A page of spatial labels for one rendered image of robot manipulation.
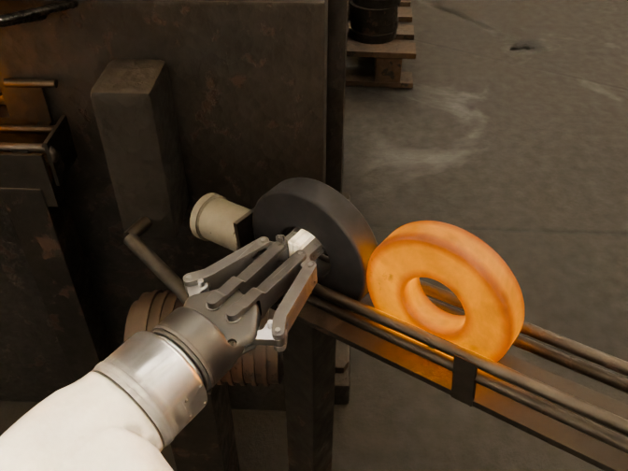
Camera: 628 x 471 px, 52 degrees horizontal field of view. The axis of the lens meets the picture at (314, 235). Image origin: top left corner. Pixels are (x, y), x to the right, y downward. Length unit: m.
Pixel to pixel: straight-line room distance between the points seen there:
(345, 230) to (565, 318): 1.12
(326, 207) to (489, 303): 0.18
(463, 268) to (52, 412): 0.35
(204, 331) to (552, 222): 1.51
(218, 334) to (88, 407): 0.12
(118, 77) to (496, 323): 0.54
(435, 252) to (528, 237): 1.32
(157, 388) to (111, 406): 0.04
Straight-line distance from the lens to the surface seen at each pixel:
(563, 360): 0.65
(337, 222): 0.62
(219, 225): 0.76
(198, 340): 0.56
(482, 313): 0.59
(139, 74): 0.85
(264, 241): 0.66
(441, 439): 1.39
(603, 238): 1.96
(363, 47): 2.52
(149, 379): 0.54
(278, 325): 0.59
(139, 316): 0.89
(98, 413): 0.53
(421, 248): 0.58
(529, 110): 2.51
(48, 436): 0.52
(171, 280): 0.86
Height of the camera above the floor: 1.16
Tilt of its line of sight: 40 degrees down
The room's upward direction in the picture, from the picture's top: straight up
